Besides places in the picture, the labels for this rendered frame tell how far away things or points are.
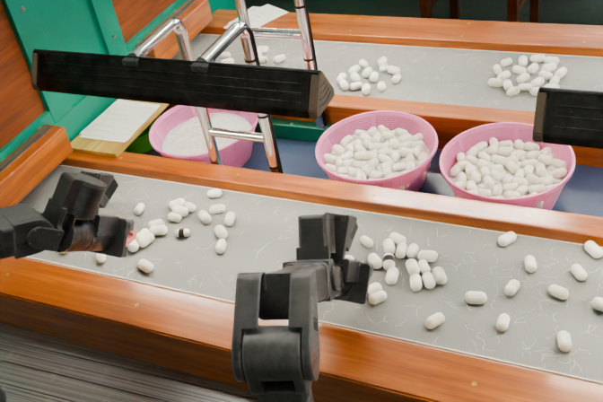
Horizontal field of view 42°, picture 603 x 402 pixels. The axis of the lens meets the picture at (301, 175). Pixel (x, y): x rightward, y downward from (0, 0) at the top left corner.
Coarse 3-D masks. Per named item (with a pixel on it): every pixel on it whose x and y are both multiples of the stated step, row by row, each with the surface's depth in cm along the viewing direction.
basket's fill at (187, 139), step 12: (192, 120) 200; (216, 120) 197; (228, 120) 196; (240, 120) 196; (180, 132) 197; (192, 132) 196; (168, 144) 191; (180, 144) 191; (192, 144) 190; (204, 144) 188; (228, 144) 188
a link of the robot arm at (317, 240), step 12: (300, 216) 120; (312, 216) 119; (324, 216) 121; (300, 228) 119; (312, 228) 119; (324, 228) 120; (300, 240) 122; (312, 240) 119; (324, 240) 119; (300, 252) 119; (312, 252) 119; (324, 252) 118; (336, 276) 115; (336, 288) 114
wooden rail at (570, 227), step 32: (64, 160) 189; (96, 160) 185; (128, 160) 183; (160, 160) 181; (256, 192) 168; (288, 192) 164; (320, 192) 161; (352, 192) 160; (384, 192) 158; (416, 192) 156; (480, 224) 148; (512, 224) 145; (544, 224) 143; (576, 224) 142
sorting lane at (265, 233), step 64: (128, 192) 177; (192, 192) 173; (64, 256) 162; (128, 256) 159; (192, 256) 156; (256, 256) 153; (448, 256) 144; (512, 256) 142; (576, 256) 139; (320, 320) 136; (384, 320) 134; (448, 320) 132; (512, 320) 130; (576, 320) 127
